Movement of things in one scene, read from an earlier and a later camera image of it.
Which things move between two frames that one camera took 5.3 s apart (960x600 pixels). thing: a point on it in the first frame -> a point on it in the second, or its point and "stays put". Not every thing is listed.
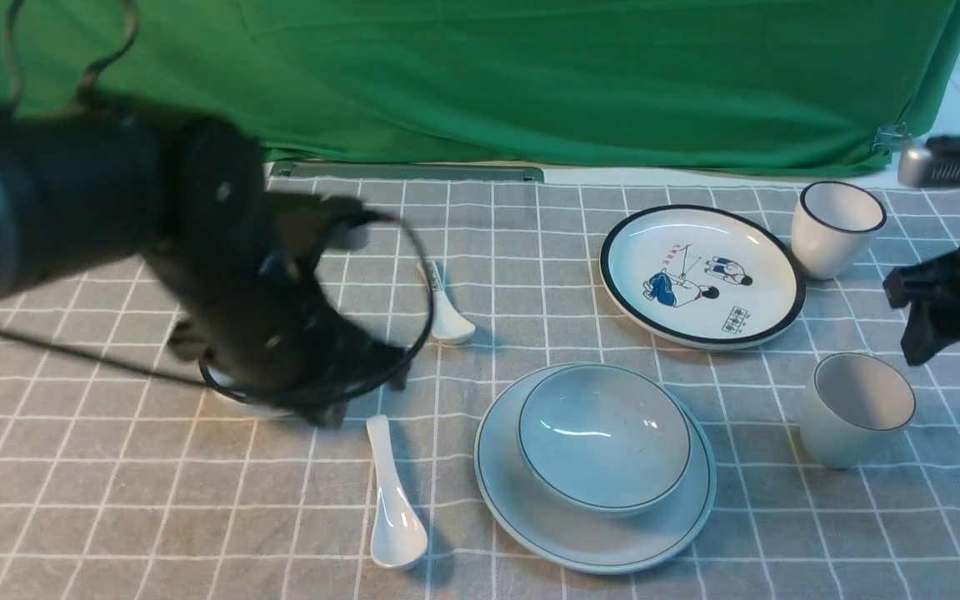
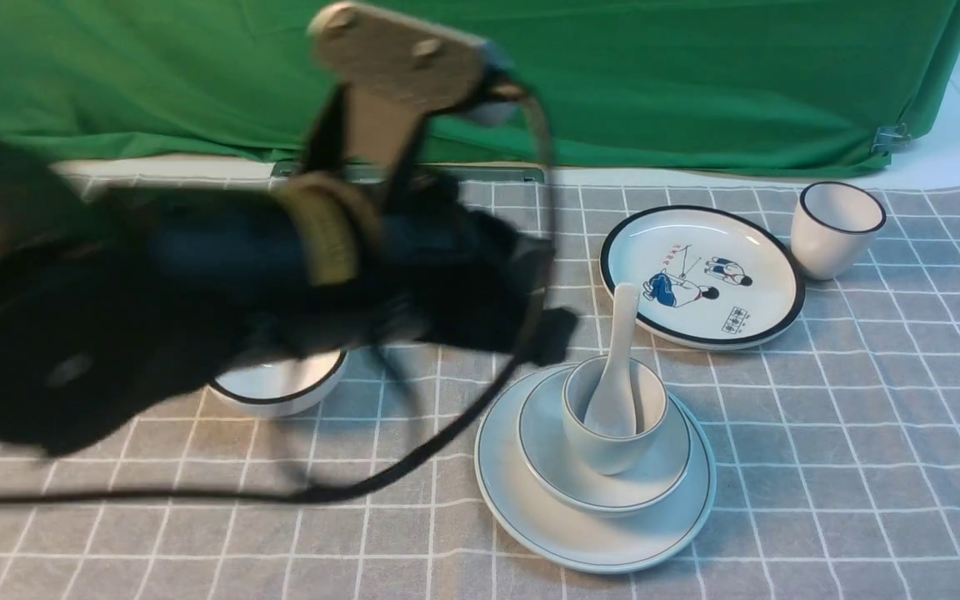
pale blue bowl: x=603 y=440 stays put
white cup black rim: x=832 y=224 stays put
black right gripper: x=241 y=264 -> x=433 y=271
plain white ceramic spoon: x=399 y=529 -> x=612 y=409
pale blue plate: x=581 y=541 stays put
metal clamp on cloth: x=891 y=137 stays put
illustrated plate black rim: x=703 y=277 stays put
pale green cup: x=852 y=405 -> x=610 y=454
